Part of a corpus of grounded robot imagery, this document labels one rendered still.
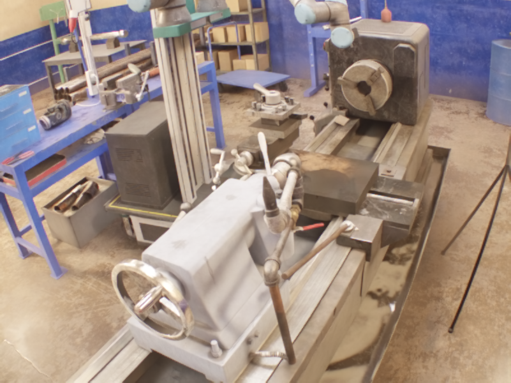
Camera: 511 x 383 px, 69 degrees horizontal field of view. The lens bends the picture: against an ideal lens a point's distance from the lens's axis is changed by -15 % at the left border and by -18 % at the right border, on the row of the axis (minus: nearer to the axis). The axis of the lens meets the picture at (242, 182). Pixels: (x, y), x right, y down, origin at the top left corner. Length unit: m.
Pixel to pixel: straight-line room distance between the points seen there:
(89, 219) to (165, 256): 2.31
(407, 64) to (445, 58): 3.42
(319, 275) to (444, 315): 1.23
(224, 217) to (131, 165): 1.73
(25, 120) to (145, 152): 0.86
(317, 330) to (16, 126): 2.24
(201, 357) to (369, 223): 0.77
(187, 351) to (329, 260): 0.59
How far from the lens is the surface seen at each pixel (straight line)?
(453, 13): 5.55
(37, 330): 2.73
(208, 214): 1.08
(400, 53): 2.25
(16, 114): 2.85
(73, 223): 3.15
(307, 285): 1.33
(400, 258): 2.12
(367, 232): 1.47
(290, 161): 1.37
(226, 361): 1.02
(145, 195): 2.80
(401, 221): 1.53
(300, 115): 1.83
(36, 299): 2.97
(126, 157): 2.74
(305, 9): 1.75
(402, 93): 2.36
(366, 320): 1.81
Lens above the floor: 1.74
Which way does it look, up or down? 29 degrees down
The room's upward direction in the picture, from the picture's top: 7 degrees counter-clockwise
